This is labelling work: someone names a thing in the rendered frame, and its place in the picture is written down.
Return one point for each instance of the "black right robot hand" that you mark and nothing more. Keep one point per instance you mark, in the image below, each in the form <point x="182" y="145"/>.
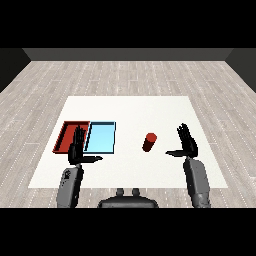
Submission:
<point x="189" y="146"/>

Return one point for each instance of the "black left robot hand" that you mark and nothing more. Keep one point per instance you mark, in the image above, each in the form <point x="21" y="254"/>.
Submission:
<point x="76" y="152"/>

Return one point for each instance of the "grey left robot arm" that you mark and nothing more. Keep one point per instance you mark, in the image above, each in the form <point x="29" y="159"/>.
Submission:
<point x="69" y="188"/>

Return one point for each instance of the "red shallow open box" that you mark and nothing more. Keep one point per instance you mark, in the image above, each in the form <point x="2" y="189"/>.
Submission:
<point x="68" y="138"/>

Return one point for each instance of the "light blue shallow open box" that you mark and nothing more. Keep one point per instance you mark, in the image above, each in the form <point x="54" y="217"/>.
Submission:
<point x="100" y="137"/>

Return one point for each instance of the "red can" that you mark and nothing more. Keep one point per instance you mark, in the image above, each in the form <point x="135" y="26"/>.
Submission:
<point x="149" y="142"/>

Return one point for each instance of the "dark grey robot body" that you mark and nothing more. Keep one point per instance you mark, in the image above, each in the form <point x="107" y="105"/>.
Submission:
<point x="128" y="200"/>

